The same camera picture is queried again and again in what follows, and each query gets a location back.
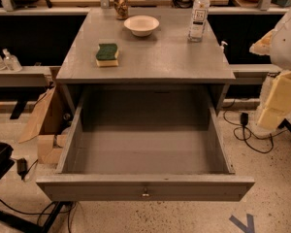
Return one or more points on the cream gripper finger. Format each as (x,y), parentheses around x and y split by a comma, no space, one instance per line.
(263,45)
(275,100)

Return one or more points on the green and yellow sponge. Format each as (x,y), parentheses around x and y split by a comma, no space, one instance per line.
(106,55)

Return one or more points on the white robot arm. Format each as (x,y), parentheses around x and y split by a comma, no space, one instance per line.
(280,54)

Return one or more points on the open grey top drawer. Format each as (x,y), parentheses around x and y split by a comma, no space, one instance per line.
(145,144)

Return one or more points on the small white pump bottle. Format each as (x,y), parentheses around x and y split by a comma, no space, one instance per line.
(224,46)

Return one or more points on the black power adapter right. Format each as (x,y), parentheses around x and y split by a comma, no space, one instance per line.
(244,119)

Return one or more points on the black power adapter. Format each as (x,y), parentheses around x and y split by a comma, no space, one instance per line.
(244,119)
(22,167)

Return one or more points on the clear plastic water bottle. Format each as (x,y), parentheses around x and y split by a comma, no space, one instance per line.
(198,20)

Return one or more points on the grey wooden cabinet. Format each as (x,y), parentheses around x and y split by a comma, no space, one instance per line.
(166,56)

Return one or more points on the white ceramic bowl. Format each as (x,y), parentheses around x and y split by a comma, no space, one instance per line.
(141,26)

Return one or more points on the brown cardboard box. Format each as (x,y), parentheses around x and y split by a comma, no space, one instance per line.
(48,121)

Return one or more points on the clear sanitizer bottle right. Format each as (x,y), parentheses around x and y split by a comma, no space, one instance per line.
(11,61)

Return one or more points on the black power adapter left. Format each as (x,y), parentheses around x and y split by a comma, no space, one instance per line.
(22,167)

